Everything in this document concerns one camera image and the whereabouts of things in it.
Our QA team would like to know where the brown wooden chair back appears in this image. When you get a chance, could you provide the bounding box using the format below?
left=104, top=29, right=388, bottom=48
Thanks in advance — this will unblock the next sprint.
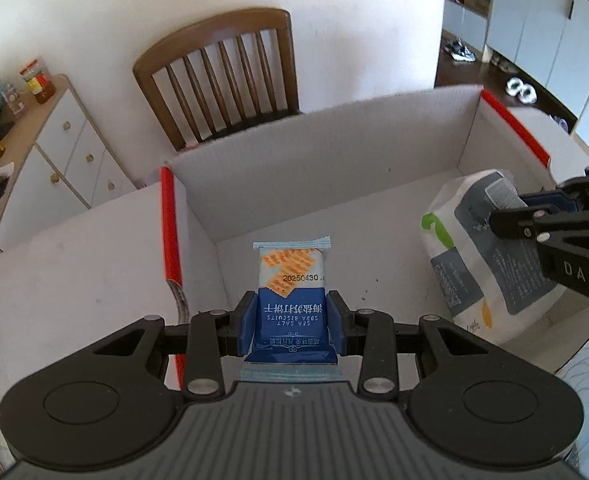
left=133, top=8, right=301, bottom=153

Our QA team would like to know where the white drawer sideboard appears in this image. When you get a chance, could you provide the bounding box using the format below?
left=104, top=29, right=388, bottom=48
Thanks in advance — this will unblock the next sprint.
left=0, top=75, right=135, bottom=253

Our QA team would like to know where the blue cracker packet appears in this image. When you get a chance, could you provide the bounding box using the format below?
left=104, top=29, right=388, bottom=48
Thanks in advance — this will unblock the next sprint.
left=240, top=236, right=343, bottom=384

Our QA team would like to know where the grey wall cabinet unit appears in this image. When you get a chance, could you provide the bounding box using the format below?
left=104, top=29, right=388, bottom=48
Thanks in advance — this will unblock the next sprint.
left=442, top=0, right=589, bottom=149

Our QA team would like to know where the red cardboard box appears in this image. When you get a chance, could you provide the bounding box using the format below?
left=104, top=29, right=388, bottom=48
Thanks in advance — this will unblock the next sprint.
left=0, top=86, right=589, bottom=398

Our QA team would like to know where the white slippers pair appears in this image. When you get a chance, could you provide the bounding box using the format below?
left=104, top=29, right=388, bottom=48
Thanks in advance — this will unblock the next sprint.
left=505, top=77, right=537, bottom=105

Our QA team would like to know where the dark sneakers pair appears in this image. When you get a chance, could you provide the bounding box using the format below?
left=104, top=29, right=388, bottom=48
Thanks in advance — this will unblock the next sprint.
left=443, top=38, right=477, bottom=63

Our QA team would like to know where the sauce jar red lid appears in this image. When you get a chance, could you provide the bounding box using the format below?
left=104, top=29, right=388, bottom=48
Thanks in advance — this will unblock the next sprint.
left=20, top=58, right=56, bottom=104

